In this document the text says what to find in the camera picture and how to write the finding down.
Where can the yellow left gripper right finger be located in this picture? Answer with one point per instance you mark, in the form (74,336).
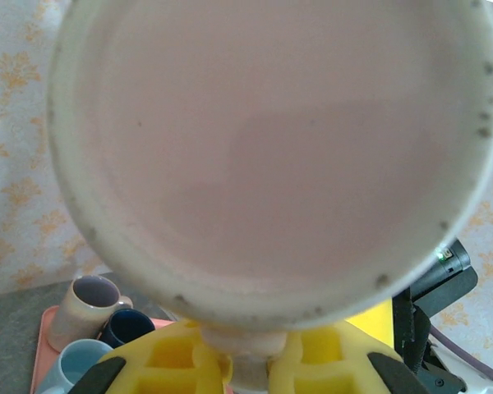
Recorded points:
(324,361)

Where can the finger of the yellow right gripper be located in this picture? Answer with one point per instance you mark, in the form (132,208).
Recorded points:
(378,328)

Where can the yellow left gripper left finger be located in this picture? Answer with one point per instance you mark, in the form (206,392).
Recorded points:
(168,361)

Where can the navy blue mug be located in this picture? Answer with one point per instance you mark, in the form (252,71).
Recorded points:
(127,326)

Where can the large light blue mug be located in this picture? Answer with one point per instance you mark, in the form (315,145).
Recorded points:
(78,365)

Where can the beige mug purple inside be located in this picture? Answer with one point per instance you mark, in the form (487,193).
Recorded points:
(70,320)

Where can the pink tray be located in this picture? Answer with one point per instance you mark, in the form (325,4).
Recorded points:
(43,340)

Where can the speckled white mug pink inside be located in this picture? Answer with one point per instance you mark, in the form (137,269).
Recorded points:
(271,143)

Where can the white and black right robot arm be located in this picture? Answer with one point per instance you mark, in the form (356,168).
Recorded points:
(489,388)

